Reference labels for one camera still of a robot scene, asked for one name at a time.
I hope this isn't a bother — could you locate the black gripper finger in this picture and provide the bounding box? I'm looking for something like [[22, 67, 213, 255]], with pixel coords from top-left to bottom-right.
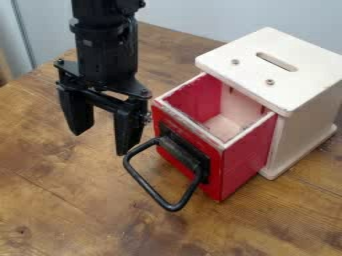
[[114, 100, 148, 156]]

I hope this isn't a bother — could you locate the black metal drawer handle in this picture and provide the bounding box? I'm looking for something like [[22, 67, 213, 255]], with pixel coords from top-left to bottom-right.
[[123, 123, 211, 212]]

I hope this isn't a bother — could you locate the red wooden drawer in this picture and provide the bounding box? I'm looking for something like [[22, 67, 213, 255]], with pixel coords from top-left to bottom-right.
[[151, 73, 278, 202]]

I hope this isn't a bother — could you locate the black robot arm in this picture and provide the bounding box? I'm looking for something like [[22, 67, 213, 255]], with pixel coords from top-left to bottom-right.
[[54, 0, 151, 156]]

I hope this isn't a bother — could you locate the white wooden box cabinet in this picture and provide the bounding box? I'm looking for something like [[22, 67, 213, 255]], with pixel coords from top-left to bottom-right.
[[195, 27, 342, 180]]

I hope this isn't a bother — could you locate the grey wall trim strip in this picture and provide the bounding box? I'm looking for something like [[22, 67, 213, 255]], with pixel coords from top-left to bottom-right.
[[11, 0, 38, 69]]

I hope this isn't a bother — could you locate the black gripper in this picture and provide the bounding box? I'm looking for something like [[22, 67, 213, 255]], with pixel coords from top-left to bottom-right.
[[55, 15, 151, 136]]

